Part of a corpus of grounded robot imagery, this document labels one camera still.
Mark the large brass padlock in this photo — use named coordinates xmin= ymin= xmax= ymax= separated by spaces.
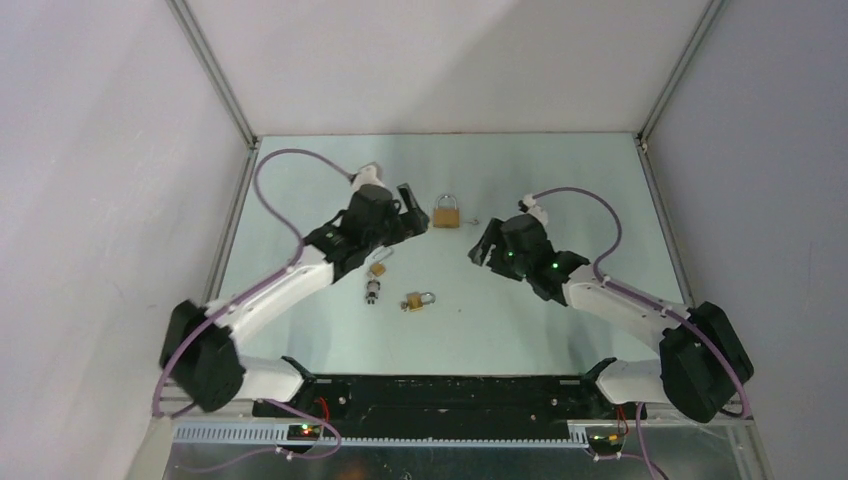
xmin=432 ymin=194 xmax=461 ymax=229

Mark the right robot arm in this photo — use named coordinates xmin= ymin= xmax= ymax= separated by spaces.
xmin=468 ymin=214 xmax=755 ymax=423

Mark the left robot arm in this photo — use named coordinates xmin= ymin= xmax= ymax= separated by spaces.
xmin=159 ymin=184 xmax=429 ymax=417

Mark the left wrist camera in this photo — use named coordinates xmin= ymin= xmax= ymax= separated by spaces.
xmin=350 ymin=162 xmax=386 ymax=192

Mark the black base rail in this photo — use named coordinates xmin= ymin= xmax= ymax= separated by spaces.
xmin=291 ymin=374 xmax=637 ymax=441

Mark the left aluminium frame post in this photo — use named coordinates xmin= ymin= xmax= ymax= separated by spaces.
xmin=165 ymin=0 xmax=257 ymax=149

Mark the aluminium frame post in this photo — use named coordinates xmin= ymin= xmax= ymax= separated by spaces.
xmin=165 ymin=0 xmax=257 ymax=149
xmin=636 ymin=0 xmax=729 ymax=153

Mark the right aluminium frame post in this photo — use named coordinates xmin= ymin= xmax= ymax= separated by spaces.
xmin=636 ymin=0 xmax=729 ymax=153

